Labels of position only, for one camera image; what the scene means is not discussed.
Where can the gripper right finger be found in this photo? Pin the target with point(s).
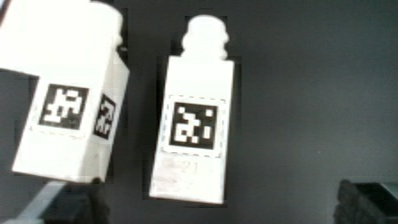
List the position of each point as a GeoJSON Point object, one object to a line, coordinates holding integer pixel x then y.
{"type": "Point", "coordinates": [366, 203]}

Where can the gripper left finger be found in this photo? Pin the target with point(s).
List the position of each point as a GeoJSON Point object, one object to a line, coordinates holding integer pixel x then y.
{"type": "Point", "coordinates": [68, 204]}

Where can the white table leg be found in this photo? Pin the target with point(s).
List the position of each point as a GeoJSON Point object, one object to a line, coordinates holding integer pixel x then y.
{"type": "Point", "coordinates": [59, 41]}
{"type": "Point", "coordinates": [189, 167]}

